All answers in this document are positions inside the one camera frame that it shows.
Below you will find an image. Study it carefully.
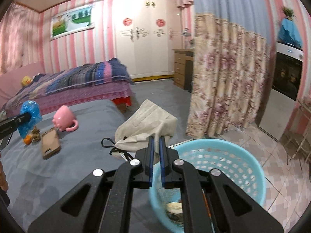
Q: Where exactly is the floral curtain right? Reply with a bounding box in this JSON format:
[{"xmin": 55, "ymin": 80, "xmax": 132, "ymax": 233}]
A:
[{"xmin": 186, "ymin": 0, "xmax": 271, "ymax": 139}]

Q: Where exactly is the yellow duck plush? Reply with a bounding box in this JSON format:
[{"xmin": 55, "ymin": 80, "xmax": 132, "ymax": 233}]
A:
[{"xmin": 21, "ymin": 76, "xmax": 33, "ymax": 87}]

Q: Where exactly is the potted green plant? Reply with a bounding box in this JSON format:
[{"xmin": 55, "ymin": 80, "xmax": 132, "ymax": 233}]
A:
[{"xmin": 282, "ymin": 6, "xmax": 295, "ymax": 21}]

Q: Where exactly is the metal rack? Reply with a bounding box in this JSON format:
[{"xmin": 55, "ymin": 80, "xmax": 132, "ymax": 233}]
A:
[{"xmin": 284, "ymin": 96, "xmax": 310, "ymax": 166}]

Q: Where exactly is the person left hand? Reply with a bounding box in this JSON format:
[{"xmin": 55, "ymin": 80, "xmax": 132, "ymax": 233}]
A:
[{"xmin": 0, "ymin": 162, "xmax": 8, "ymax": 191}]

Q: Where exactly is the beige cloth pouch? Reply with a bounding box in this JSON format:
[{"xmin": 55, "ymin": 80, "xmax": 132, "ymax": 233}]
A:
[{"xmin": 101, "ymin": 99, "xmax": 178, "ymax": 161}]

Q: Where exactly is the desk lamp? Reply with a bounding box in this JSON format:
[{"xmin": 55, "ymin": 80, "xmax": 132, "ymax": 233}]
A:
[{"xmin": 182, "ymin": 28, "xmax": 191, "ymax": 50}]

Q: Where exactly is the brown paper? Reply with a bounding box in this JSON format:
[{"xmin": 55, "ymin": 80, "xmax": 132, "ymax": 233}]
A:
[{"xmin": 31, "ymin": 126, "xmax": 41, "ymax": 143}]

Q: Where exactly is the blue plastic bag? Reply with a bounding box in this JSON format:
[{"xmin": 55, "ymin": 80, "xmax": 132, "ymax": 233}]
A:
[{"xmin": 18, "ymin": 100, "xmax": 42, "ymax": 139}]

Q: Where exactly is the wooden desk with drawers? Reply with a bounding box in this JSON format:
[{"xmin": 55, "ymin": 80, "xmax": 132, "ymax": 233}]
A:
[{"xmin": 173, "ymin": 49, "xmax": 194, "ymax": 93}]

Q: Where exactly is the white wardrobe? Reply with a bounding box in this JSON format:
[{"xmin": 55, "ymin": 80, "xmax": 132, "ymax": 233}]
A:
[{"xmin": 113, "ymin": 0, "xmax": 182, "ymax": 79}]

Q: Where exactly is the light blue plastic basket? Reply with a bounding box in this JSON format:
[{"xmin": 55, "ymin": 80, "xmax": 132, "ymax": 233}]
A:
[{"xmin": 148, "ymin": 138, "xmax": 267, "ymax": 233}]

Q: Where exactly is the pink window curtain left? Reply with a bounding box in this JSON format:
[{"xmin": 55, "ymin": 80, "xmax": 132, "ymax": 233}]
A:
[{"xmin": 1, "ymin": 3, "xmax": 40, "ymax": 75}]

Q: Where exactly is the orange snack bag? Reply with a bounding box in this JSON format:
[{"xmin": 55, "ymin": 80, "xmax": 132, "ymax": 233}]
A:
[{"xmin": 202, "ymin": 190, "xmax": 211, "ymax": 219}]

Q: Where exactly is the pink pig mug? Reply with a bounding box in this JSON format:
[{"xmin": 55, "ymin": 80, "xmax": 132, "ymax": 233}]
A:
[{"xmin": 52, "ymin": 105, "xmax": 79, "ymax": 132}]

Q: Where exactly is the framed wedding photo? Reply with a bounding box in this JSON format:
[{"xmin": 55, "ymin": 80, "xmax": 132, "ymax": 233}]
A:
[{"xmin": 50, "ymin": 5, "xmax": 94, "ymax": 40}]

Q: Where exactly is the blue cloth covered object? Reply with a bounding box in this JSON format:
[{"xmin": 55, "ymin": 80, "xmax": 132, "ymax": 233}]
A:
[{"xmin": 277, "ymin": 18, "xmax": 303, "ymax": 49}]

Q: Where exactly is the bed with striped quilt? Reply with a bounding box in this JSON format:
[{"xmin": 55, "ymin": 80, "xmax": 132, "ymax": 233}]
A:
[{"xmin": 1, "ymin": 57, "xmax": 133, "ymax": 117}]

